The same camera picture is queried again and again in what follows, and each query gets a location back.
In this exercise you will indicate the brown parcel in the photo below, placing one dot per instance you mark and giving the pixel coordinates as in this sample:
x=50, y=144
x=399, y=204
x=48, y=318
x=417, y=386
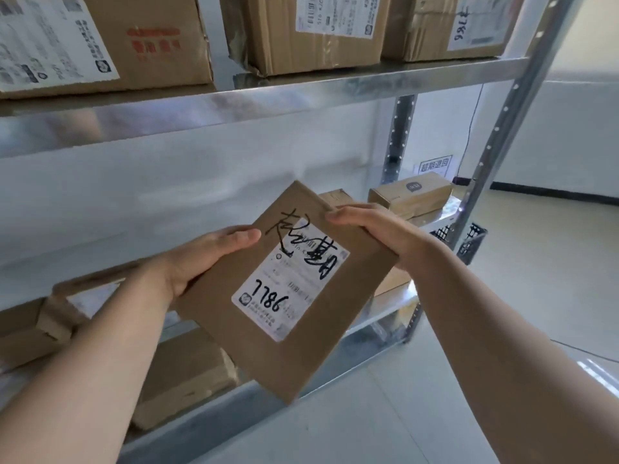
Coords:
x=338, y=198

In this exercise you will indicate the person's right forearm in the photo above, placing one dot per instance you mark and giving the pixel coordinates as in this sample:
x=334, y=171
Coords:
x=508, y=357

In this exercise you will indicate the cube box with taped top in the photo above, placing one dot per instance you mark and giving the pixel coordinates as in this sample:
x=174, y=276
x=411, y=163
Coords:
x=280, y=362

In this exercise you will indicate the person's left hand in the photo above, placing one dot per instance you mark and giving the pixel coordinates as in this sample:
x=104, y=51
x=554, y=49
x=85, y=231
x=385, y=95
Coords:
x=203, y=260

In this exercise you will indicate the white printed notice sheet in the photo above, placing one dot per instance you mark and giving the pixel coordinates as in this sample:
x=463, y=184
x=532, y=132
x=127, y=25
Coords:
x=435, y=166

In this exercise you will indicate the person's right hand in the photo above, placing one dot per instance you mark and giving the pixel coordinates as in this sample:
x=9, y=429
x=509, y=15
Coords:
x=391, y=231

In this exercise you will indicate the person's left forearm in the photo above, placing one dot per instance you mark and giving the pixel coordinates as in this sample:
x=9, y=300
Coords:
x=87, y=372

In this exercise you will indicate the cardboard box with handwritten label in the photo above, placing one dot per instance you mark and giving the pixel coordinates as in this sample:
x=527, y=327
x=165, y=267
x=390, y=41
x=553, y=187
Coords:
x=425, y=33

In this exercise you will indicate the black plastic crate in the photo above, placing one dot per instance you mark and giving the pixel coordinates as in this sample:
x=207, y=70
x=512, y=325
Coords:
x=469, y=241

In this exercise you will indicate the boxes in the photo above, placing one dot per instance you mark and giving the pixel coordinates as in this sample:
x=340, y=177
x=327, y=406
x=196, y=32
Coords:
x=411, y=193

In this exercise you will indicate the tape-wrapped cubic cardboard box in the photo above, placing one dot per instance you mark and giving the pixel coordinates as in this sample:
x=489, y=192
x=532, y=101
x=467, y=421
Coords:
x=280, y=43

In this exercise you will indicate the metal shelving rack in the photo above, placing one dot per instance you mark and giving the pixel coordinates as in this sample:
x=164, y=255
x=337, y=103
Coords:
x=193, y=111

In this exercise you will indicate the long box red print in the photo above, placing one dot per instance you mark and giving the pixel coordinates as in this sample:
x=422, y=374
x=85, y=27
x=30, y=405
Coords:
x=155, y=57

